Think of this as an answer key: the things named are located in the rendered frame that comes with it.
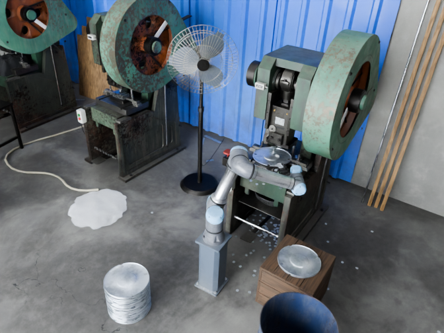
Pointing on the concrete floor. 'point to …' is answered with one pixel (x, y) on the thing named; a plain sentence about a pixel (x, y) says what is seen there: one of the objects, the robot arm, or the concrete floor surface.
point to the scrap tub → (296, 315)
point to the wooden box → (276, 279)
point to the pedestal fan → (203, 187)
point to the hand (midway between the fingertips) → (279, 164)
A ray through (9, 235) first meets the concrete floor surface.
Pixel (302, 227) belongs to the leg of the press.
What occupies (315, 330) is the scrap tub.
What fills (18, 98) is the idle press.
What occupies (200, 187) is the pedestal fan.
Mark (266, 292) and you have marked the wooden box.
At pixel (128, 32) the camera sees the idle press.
